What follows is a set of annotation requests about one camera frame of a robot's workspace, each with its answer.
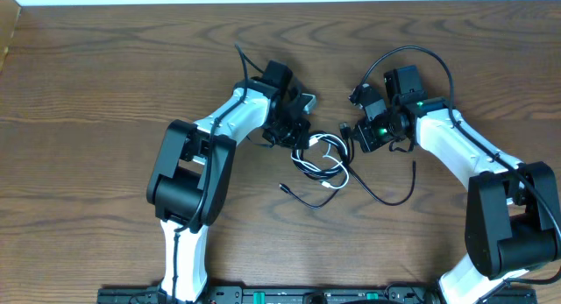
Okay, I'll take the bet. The white usb cable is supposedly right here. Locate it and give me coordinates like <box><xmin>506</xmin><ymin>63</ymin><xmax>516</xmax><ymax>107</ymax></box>
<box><xmin>290</xmin><ymin>134</ymin><xmax>351</xmax><ymax>191</ymax></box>

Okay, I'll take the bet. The black usb cable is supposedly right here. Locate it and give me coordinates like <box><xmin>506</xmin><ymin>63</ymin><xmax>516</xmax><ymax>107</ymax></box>
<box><xmin>278</xmin><ymin>121</ymin><xmax>417</xmax><ymax>209</ymax></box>

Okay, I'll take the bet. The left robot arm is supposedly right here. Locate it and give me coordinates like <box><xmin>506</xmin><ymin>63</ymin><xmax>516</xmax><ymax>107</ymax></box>
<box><xmin>146</xmin><ymin>60</ymin><xmax>316</xmax><ymax>303</ymax></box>

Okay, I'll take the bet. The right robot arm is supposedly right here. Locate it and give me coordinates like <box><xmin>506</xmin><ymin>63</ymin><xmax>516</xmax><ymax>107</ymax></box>
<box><xmin>349</xmin><ymin>66</ymin><xmax>560</xmax><ymax>303</ymax></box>

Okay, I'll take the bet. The right camera cable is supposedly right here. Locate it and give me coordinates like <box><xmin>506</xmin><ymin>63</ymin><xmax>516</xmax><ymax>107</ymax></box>
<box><xmin>352</xmin><ymin>44</ymin><xmax>561</xmax><ymax>304</ymax></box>

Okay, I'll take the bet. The camera cable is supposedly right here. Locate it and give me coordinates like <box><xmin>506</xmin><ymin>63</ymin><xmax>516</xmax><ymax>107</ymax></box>
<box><xmin>168</xmin><ymin>41</ymin><xmax>266</xmax><ymax>303</ymax></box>
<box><xmin>352</xmin><ymin>44</ymin><xmax>561</xmax><ymax>304</ymax></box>

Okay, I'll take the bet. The left camera cable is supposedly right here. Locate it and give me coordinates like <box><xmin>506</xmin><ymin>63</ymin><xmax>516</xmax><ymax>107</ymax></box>
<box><xmin>168</xmin><ymin>41</ymin><xmax>266</xmax><ymax>303</ymax></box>

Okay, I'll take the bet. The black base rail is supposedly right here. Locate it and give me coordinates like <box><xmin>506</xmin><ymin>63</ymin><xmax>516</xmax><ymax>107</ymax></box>
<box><xmin>96</xmin><ymin>285</ymin><xmax>538</xmax><ymax>304</ymax></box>

